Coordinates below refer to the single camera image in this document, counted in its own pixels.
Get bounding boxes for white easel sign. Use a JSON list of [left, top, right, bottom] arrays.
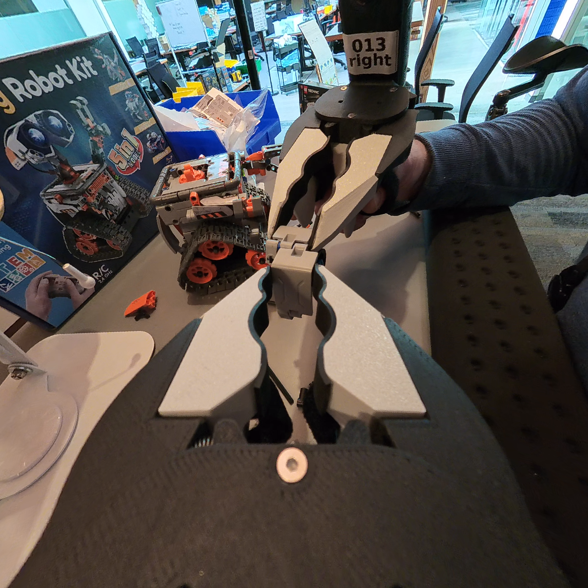
[[299, 21, 338, 85]]

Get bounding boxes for whiteboard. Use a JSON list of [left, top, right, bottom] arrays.
[[156, 0, 209, 49]]

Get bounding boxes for black office chair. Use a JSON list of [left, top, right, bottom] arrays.
[[416, 9, 455, 120], [459, 14, 520, 122]]

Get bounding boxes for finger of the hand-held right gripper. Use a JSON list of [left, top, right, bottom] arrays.
[[266, 126, 332, 240], [311, 133, 392, 252]]

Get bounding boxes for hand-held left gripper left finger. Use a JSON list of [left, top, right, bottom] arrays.
[[156, 267, 276, 442]]

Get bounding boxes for white sticker sheet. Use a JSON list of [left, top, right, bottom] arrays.
[[190, 88, 244, 125]]

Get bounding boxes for clear plastic bags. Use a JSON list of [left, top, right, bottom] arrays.
[[156, 92, 267, 152]]

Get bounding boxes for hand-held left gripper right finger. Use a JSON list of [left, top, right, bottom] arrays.
[[311, 266, 428, 443]]

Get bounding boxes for person's right forearm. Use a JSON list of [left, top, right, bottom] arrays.
[[416, 64, 588, 212]]

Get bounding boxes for black toy set box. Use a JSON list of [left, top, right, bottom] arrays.
[[299, 83, 341, 111]]

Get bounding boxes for person's right hand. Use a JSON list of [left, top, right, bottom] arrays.
[[315, 138, 430, 237]]

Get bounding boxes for white book stand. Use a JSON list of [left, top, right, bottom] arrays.
[[0, 263, 155, 584]]

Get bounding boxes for blue plastic bin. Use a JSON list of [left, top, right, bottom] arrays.
[[165, 89, 281, 161]]

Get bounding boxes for blue robot kit box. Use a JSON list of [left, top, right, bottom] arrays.
[[0, 32, 177, 329]]

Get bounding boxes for black chair armrest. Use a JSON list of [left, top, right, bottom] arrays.
[[487, 36, 588, 121]]

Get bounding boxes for grey orange tracked toy robot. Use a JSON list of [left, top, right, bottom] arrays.
[[149, 143, 283, 299]]

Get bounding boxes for small orange fin piece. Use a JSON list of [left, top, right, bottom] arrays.
[[124, 290, 158, 321]]

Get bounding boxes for person's clothed body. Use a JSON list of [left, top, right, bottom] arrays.
[[547, 262, 588, 460]]

